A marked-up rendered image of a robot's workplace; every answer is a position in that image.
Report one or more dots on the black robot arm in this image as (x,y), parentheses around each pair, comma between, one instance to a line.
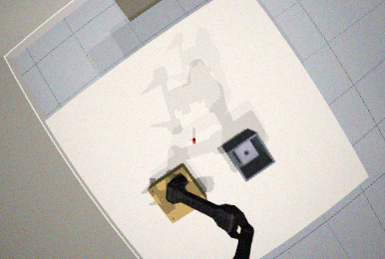
(226,216)

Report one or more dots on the white square plate with hole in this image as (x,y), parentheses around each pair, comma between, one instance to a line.
(246,152)

